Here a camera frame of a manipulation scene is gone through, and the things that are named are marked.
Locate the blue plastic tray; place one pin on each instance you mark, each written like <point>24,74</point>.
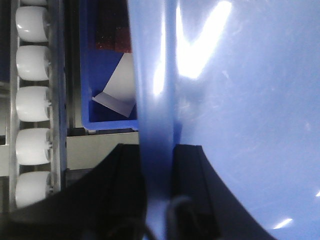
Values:
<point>241,78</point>

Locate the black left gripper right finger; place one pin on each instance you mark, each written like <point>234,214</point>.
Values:
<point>201,205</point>

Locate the blue bin with papers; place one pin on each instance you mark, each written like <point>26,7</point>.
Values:
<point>96,68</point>

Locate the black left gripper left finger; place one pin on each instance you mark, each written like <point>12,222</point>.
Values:
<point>108,203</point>

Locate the steel roller rail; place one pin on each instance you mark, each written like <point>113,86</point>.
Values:
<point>57,122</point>

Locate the white conveyor roller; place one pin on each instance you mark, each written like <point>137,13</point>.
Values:
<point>32,146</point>
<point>32,187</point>
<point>32,62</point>
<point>32,23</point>
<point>32,104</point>

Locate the white folded paper sheet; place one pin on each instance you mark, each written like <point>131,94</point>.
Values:
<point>119,93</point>

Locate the red bubble wrap bag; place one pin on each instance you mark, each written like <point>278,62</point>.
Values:
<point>112,26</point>

